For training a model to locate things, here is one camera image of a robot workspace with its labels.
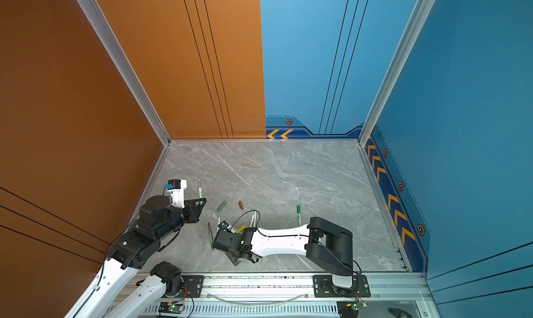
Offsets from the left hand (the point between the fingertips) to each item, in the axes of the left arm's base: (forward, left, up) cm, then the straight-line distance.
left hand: (206, 198), depth 72 cm
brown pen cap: (+9, -9, -21) cm, 25 cm away
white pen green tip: (+5, -35, -21) cm, 41 cm away
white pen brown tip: (+2, 0, -21) cm, 21 cm away
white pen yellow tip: (+1, -15, -21) cm, 26 cm away
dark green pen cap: (+8, 0, -21) cm, 23 cm away
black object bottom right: (-30, -66, -21) cm, 75 cm away
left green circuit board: (-30, +11, -23) cm, 39 cm away
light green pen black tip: (+2, +2, +3) cm, 4 cm away
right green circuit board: (-28, -53, -21) cm, 63 cm away
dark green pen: (-5, +2, -21) cm, 22 cm away
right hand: (-12, -9, -20) cm, 25 cm away
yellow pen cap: (-2, -10, -21) cm, 24 cm away
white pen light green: (-1, -16, -22) cm, 27 cm away
